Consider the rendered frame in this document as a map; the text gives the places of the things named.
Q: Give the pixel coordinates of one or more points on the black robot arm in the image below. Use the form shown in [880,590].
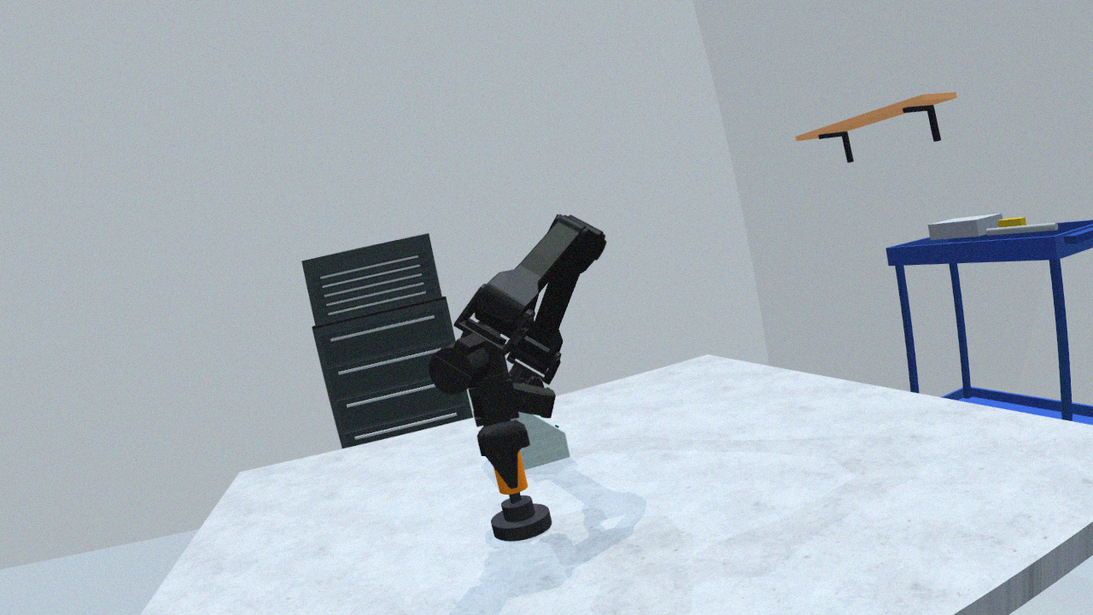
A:
[506,305]

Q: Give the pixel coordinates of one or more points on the orange knob with d-shaped hole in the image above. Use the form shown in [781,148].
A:
[522,483]

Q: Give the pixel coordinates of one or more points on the grey round pedestal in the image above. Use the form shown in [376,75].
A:
[520,519]

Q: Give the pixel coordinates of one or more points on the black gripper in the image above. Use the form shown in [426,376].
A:
[500,439]

